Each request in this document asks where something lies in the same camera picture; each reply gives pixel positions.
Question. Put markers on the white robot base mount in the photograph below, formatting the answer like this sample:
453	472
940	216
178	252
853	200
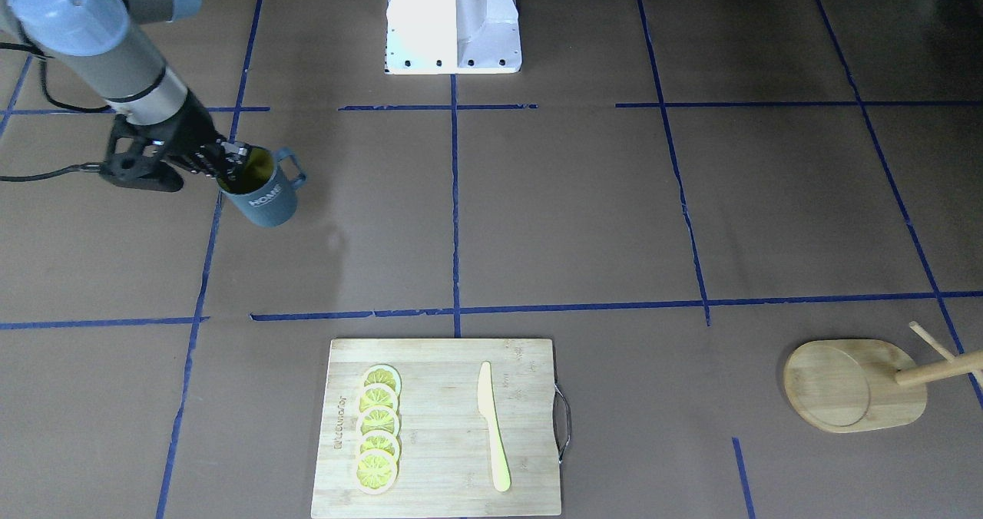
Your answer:
445	37

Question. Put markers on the wooden mug rack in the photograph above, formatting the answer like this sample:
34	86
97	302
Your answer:
844	386

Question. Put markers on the bamboo cutting board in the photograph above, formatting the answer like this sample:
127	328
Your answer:
444	464

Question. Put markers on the lemon slice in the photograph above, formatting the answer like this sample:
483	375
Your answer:
378	418
382	440
374	395
376	471
383	374

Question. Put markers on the yellow plastic knife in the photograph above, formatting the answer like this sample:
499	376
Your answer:
498	464

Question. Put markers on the blue ceramic mug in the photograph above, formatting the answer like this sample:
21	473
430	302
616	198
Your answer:
264	185

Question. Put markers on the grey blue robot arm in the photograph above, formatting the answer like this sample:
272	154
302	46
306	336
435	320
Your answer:
104	44

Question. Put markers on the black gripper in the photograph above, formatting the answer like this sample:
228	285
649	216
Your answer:
189	133

